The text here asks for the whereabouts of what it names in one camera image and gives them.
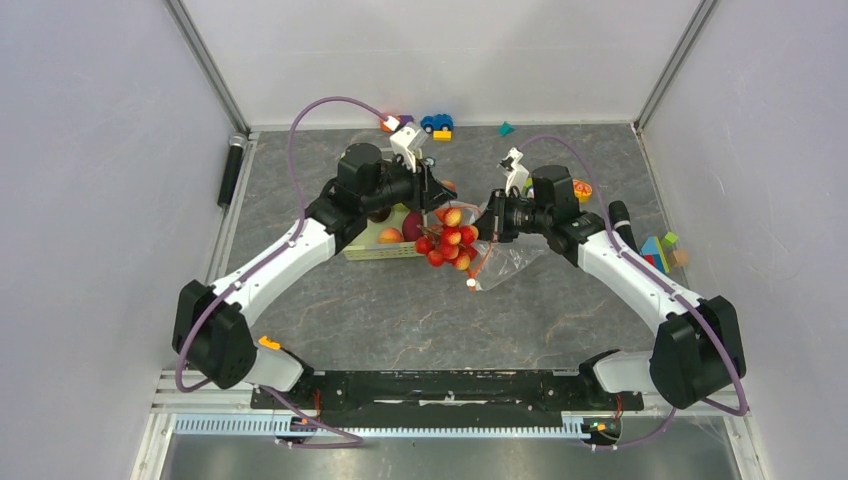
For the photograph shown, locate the clear zip top bag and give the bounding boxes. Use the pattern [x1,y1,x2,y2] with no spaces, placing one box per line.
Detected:
[428,201,546,292]

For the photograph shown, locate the black microphone left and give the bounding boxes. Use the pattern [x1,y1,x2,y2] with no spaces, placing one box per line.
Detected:
[217,133,248,208]

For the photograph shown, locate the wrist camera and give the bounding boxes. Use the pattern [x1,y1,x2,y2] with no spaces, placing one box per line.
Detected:
[384,115,428,174]
[498,147,529,197]

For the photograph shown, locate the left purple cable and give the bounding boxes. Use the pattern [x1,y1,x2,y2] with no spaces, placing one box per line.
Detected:
[174,96,399,450]

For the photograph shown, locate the yellow orange butterfly toy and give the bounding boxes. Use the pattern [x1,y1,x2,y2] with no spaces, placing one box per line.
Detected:
[572,179,593,204]

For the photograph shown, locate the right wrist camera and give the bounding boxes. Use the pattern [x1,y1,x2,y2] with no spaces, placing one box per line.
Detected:
[498,147,529,197]

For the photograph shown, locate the blue toy car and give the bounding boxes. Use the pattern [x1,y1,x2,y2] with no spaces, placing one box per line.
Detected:
[419,113,454,134]

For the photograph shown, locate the teal block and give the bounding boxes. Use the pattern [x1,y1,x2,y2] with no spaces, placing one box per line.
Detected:
[498,122,515,137]

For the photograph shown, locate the wooden cube right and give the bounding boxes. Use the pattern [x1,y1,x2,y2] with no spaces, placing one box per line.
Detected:
[669,249,690,268]

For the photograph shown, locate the multicolour block stack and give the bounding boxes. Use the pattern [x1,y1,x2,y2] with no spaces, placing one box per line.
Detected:
[640,236,671,274]

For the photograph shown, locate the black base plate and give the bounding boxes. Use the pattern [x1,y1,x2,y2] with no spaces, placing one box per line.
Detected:
[285,370,644,428]

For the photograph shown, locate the black microphone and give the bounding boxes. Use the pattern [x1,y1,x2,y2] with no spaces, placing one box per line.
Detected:
[608,200,637,250]
[217,133,248,208]

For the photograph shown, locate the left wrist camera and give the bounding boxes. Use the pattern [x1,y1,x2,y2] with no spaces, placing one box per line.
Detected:
[384,115,428,174]

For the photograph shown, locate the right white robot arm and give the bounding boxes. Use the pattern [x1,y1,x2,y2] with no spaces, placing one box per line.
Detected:
[475,165,748,415]

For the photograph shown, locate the yellow block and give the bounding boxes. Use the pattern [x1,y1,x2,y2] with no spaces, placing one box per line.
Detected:
[432,130,453,142]

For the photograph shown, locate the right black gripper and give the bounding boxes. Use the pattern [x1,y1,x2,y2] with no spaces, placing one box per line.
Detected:
[463,189,551,243]

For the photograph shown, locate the purple sweet potato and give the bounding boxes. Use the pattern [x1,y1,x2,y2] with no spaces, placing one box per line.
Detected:
[401,211,424,242]

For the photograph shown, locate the black microphone right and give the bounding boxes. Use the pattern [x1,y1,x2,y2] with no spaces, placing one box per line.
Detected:
[608,200,637,250]

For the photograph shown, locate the green plastic basket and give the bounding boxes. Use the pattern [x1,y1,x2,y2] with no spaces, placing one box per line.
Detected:
[342,204,419,261]

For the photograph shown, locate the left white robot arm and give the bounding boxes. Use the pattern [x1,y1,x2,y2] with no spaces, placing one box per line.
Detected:
[172,143,457,408]

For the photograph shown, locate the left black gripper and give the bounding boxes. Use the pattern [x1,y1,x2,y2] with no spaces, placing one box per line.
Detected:
[361,149,456,215]

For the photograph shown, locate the orange peach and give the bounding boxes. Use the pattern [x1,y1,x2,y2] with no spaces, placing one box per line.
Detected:
[377,227,405,244]

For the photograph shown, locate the small green cube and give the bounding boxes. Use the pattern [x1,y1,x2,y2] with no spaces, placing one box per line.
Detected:
[660,231,679,249]

